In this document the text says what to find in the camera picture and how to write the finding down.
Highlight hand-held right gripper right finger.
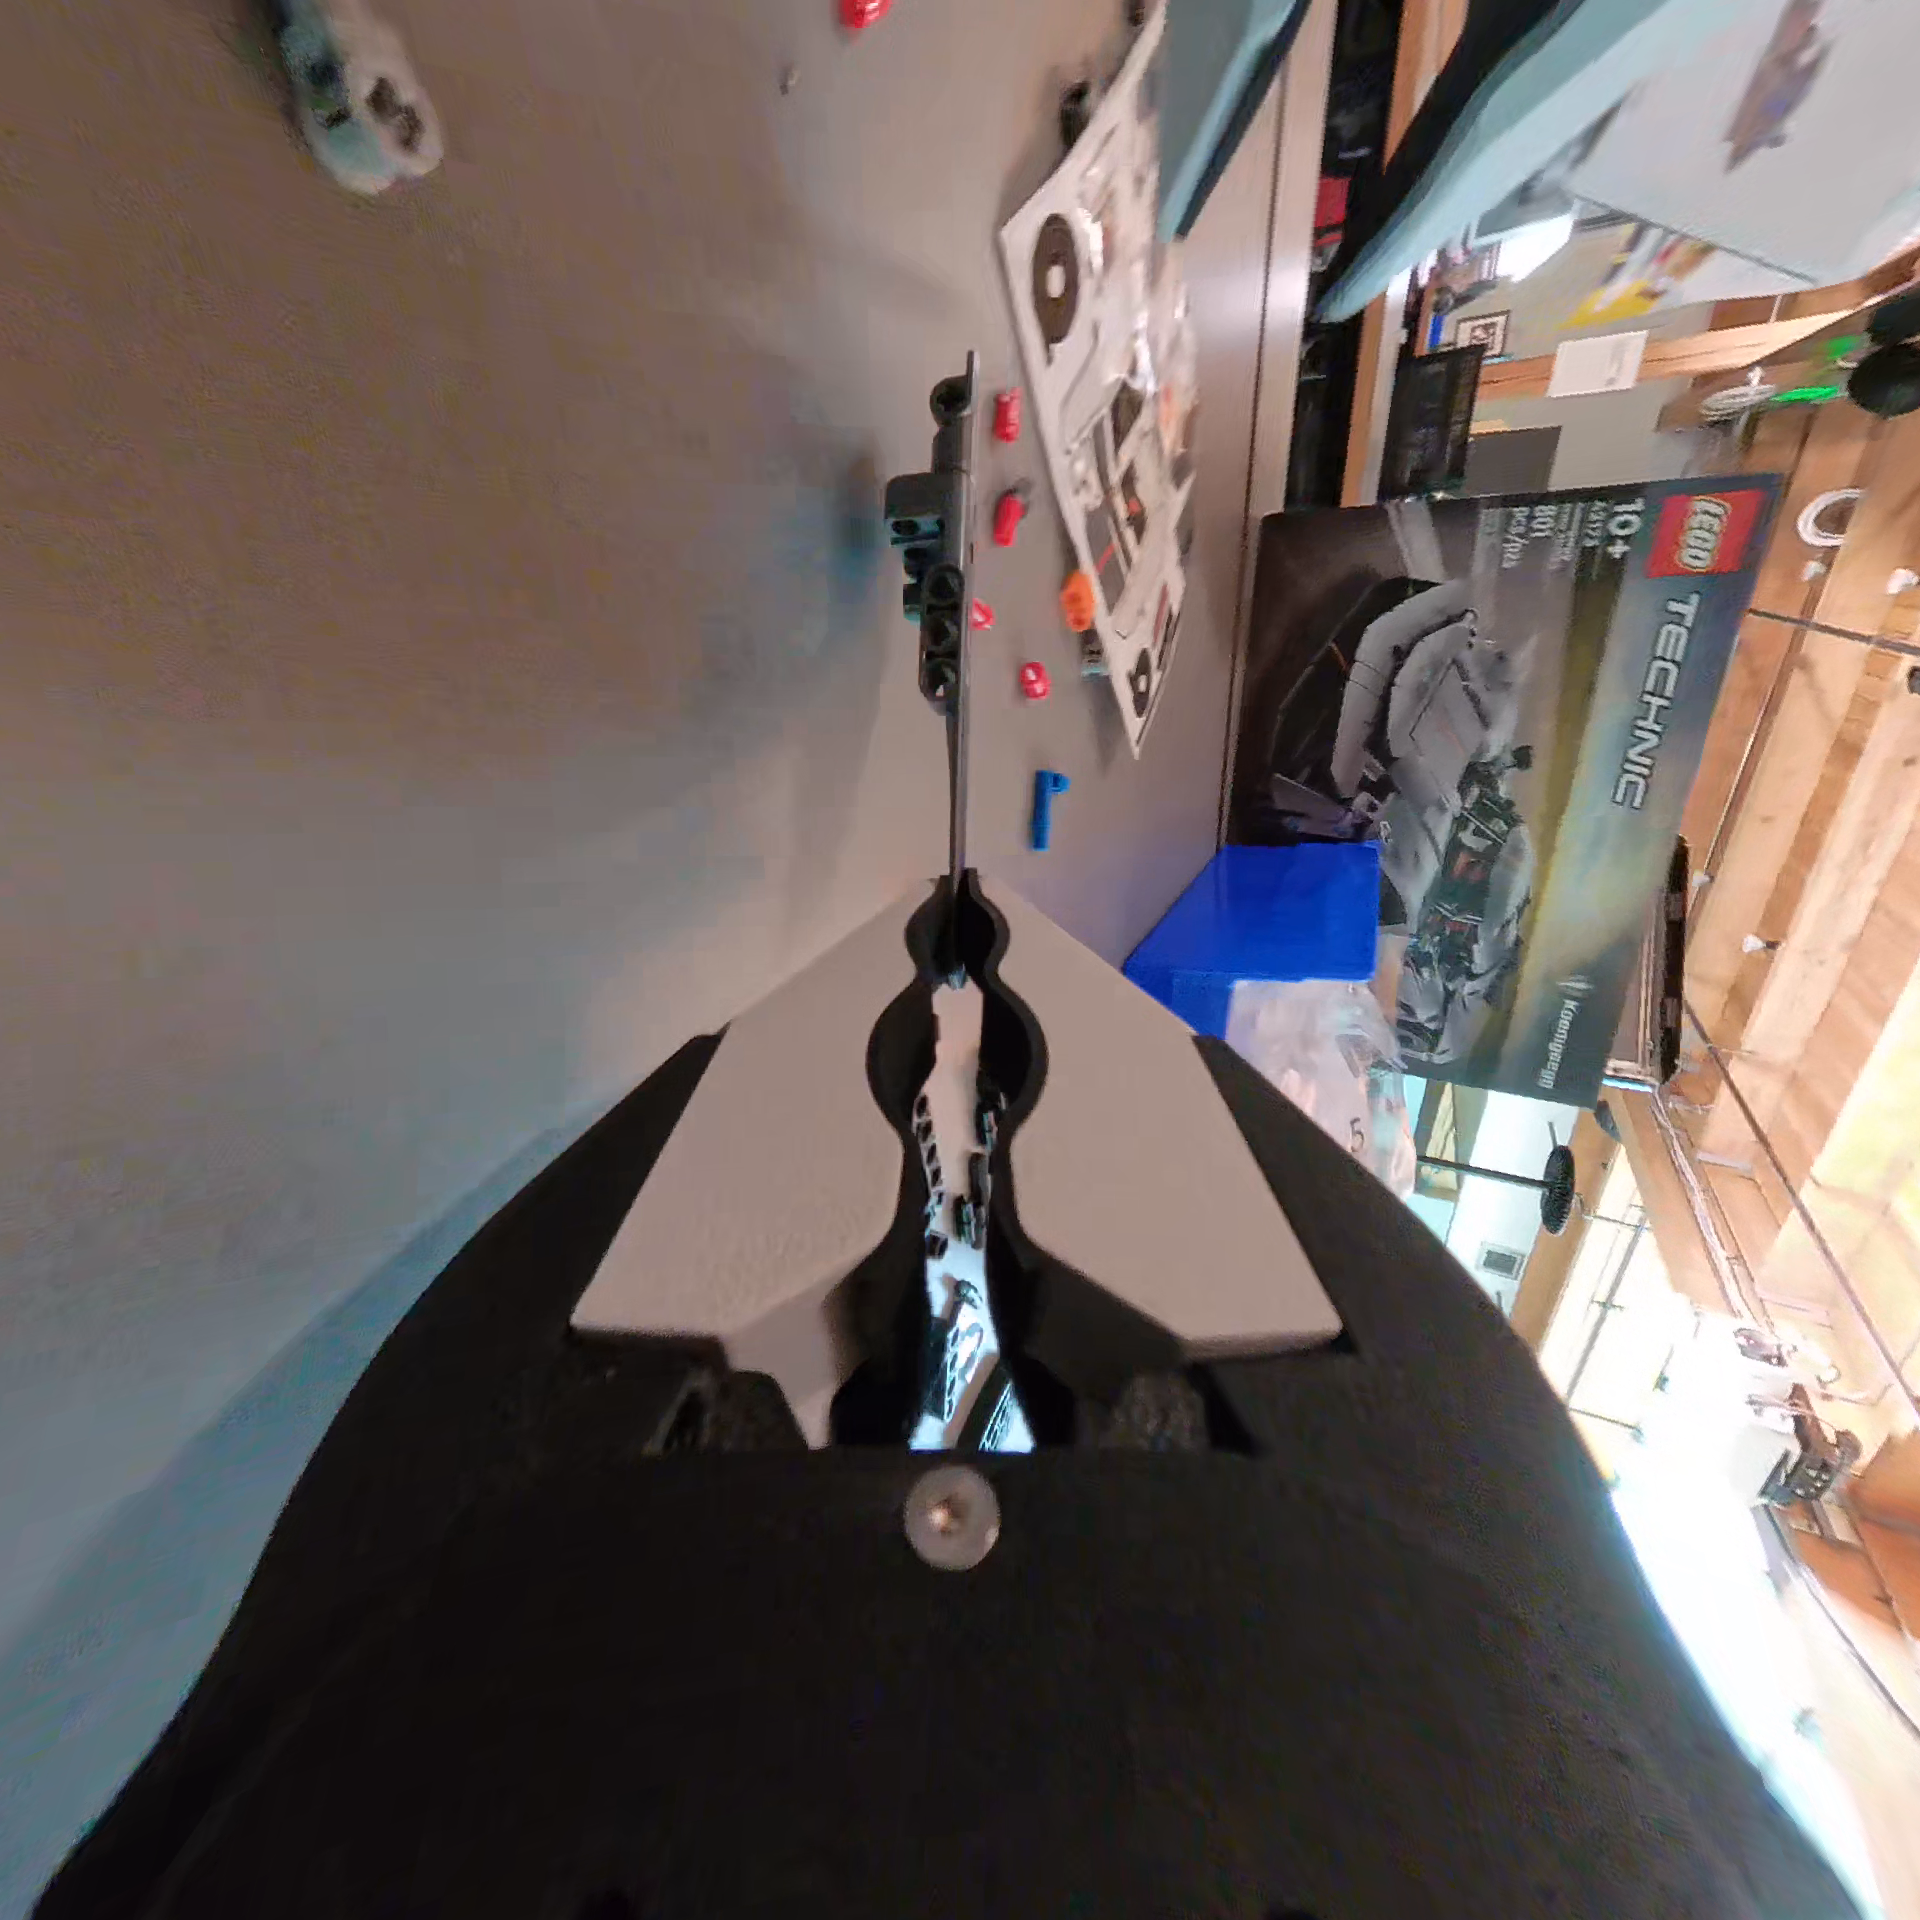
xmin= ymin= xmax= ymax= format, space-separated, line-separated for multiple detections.
xmin=966 ymin=873 xmax=1343 ymax=1454

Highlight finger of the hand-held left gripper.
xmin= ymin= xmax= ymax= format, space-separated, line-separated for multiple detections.
xmin=1153 ymin=0 xmax=1314 ymax=247
xmin=1312 ymin=0 xmax=1764 ymax=324

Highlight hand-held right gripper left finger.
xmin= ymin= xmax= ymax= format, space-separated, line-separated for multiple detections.
xmin=566 ymin=873 xmax=966 ymax=1454

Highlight printed sticker sheet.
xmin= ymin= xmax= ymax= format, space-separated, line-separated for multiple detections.
xmin=996 ymin=0 xmax=1205 ymax=763

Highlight black toy beam assembly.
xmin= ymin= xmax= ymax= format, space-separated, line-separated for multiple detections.
xmin=882 ymin=348 xmax=988 ymax=992

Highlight printed toy set box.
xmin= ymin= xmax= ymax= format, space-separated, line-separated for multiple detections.
xmin=1221 ymin=473 xmax=1789 ymax=1117

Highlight bundle of clear plastic bags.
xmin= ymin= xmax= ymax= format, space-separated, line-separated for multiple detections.
xmin=1218 ymin=978 xmax=1423 ymax=1194

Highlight blue plastic bin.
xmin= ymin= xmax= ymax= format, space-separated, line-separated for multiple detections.
xmin=1121 ymin=840 xmax=1385 ymax=1040

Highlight black pole with round disc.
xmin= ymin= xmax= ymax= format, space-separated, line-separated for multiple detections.
xmin=1416 ymin=1144 xmax=1579 ymax=1242

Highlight pale toy connector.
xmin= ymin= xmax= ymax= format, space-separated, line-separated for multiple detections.
xmin=266 ymin=0 xmax=447 ymax=200

